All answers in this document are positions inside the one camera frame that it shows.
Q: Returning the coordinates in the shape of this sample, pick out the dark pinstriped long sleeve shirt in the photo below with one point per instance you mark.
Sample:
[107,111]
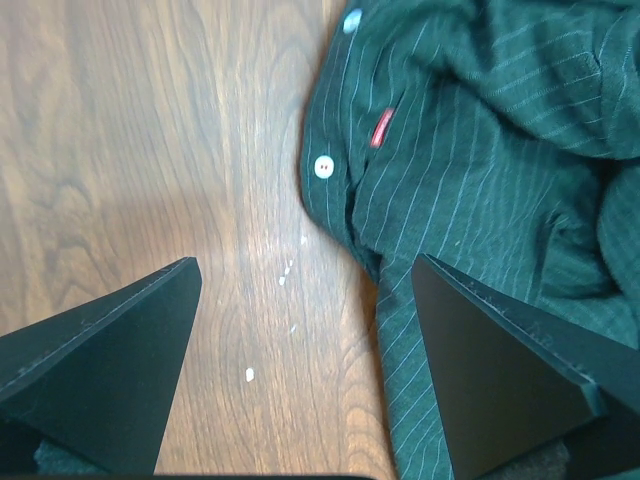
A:
[501,137]

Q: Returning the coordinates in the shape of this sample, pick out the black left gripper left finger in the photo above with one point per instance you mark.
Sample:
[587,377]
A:
[90,390]

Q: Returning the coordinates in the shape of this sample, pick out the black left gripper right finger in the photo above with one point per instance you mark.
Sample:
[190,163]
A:
[524,394]

